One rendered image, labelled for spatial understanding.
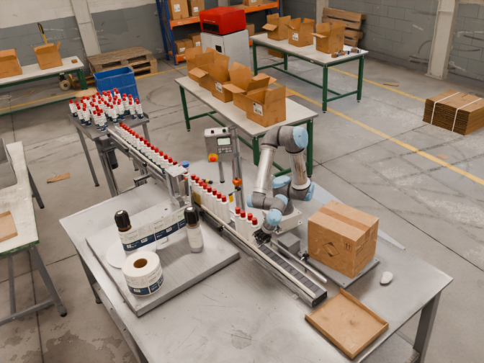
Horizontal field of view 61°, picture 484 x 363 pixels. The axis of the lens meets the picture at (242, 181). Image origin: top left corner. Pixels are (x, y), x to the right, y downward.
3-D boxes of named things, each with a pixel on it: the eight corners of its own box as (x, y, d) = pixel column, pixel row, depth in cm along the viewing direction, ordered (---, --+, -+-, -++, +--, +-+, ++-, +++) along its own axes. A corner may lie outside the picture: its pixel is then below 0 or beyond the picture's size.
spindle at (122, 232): (122, 249, 252) (109, 212, 237) (135, 243, 256) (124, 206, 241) (127, 256, 246) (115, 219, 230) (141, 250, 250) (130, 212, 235)
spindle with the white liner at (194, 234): (187, 247, 250) (178, 208, 234) (199, 240, 254) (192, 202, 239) (194, 255, 244) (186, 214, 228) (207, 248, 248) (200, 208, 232)
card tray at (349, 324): (305, 318, 205) (305, 312, 203) (340, 292, 217) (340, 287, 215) (351, 359, 184) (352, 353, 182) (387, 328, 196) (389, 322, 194)
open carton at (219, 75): (203, 96, 498) (199, 66, 478) (235, 88, 516) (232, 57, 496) (218, 106, 469) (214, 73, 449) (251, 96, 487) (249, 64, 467)
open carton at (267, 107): (237, 119, 431) (233, 86, 411) (275, 106, 453) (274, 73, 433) (258, 131, 403) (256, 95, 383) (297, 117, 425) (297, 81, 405)
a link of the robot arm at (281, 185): (276, 191, 271) (275, 173, 265) (295, 194, 266) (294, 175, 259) (269, 199, 262) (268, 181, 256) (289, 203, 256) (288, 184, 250)
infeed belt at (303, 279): (164, 181, 326) (163, 177, 324) (173, 178, 330) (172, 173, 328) (314, 305, 210) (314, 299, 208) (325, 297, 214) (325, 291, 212)
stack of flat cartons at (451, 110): (420, 120, 569) (424, 99, 551) (445, 109, 591) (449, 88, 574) (464, 136, 521) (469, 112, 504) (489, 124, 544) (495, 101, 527)
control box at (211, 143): (208, 155, 262) (204, 128, 252) (235, 153, 262) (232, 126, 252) (208, 163, 254) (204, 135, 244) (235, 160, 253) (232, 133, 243)
